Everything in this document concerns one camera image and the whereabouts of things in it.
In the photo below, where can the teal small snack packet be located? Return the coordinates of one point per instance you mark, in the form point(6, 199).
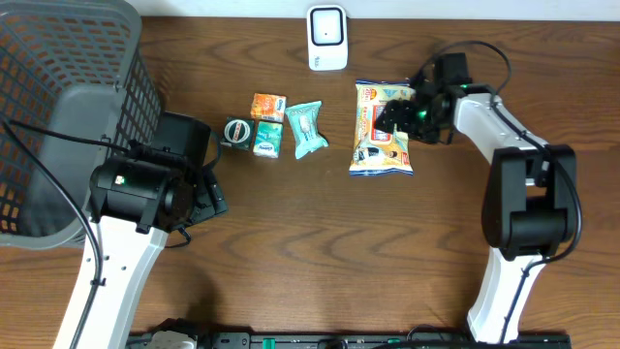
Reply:
point(303, 119)

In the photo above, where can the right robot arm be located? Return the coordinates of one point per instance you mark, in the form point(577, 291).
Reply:
point(531, 214)

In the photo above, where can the dark green round-label box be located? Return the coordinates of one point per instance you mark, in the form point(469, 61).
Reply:
point(238, 133)

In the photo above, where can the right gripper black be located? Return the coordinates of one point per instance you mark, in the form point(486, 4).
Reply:
point(398, 109)

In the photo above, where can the large white snack bag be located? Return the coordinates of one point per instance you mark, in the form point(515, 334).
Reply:
point(377, 152)

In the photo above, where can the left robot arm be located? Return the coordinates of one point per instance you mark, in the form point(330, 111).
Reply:
point(137, 200)

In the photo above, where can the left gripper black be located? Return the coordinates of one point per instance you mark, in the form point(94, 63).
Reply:
point(210, 196)

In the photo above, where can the orange tissue pack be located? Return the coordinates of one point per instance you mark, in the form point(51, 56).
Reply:
point(268, 107)

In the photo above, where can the white barcode scanner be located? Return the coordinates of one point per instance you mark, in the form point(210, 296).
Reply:
point(327, 38)

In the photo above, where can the green tissue pack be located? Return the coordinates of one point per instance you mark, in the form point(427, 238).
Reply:
point(268, 139)

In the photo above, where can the grey plastic mesh basket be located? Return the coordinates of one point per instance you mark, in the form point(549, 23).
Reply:
point(74, 91)

